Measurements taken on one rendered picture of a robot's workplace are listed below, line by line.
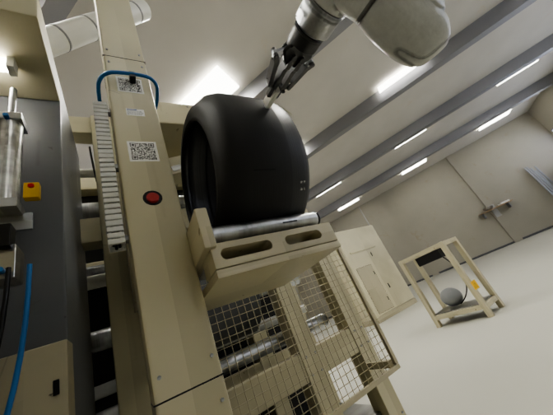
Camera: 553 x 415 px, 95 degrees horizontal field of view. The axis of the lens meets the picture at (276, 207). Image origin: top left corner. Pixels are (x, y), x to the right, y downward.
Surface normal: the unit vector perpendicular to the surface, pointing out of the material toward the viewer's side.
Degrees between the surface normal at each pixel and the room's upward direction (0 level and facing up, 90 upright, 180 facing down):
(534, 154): 90
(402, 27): 136
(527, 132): 90
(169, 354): 90
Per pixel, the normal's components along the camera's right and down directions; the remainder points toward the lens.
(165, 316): 0.41, -0.53
